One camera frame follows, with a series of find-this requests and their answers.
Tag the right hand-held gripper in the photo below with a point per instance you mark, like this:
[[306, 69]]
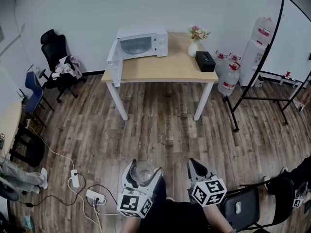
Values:
[[209, 192]]

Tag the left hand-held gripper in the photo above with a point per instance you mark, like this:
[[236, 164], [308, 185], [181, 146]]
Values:
[[132, 204]]

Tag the clear glass mug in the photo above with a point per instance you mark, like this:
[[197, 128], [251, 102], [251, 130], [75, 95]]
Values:
[[142, 175]]

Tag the white microwave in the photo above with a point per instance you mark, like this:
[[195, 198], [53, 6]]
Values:
[[160, 42]]

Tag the person's left forearm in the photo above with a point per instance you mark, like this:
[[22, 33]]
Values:
[[132, 226]]

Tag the person's right forearm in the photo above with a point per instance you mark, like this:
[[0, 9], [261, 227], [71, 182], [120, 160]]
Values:
[[217, 218]]

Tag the white power strip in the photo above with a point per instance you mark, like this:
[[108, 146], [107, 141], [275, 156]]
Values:
[[94, 196], [75, 178]]

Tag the person's black clothing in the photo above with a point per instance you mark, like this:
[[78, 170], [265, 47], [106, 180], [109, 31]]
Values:
[[175, 217]]

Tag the small white object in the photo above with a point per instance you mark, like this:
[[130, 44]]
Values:
[[238, 207]]

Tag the black folding chair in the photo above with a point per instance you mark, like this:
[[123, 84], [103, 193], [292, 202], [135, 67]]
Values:
[[250, 210]]

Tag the large clear water jug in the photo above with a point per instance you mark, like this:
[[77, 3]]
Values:
[[228, 81]]

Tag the wooden table with white legs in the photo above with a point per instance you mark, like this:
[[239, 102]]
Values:
[[170, 67]]

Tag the black tissue box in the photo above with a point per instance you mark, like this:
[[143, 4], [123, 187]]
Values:
[[205, 61]]

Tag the small white bin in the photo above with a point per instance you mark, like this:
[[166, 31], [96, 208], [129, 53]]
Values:
[[259, 81]]

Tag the clear water jug red cap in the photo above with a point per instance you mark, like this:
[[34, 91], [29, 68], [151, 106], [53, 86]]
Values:
[[220, 63], [234, 57]]

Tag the black stool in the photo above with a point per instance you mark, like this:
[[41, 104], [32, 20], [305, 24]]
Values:
[[34, 152]]

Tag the white vase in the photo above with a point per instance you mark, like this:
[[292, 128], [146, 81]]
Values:
[[193, 49]]

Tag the white water dispenser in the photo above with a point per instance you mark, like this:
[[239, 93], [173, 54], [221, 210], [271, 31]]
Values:
[[250, 62]]

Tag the white rack with red part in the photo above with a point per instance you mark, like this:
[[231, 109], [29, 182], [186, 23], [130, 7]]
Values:
[[288, 76]]

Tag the floral patterned clothes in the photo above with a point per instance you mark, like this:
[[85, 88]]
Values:
[[73, 65]]

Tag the pastel flower bouquet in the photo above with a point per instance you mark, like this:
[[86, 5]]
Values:
[[197, 32]]

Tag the blue chair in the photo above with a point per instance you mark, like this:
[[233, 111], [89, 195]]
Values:
[[32, 91]]

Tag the black router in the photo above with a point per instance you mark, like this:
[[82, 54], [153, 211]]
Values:
[[23, 97]]

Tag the water bottle with red label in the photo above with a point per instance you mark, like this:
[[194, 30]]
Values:
[[263, 30]]

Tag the black office chair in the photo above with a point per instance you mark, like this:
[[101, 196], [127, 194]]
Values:
[[52, 50]]

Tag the whiteboard on black stand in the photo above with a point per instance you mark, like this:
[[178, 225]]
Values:
[[291, 33]]

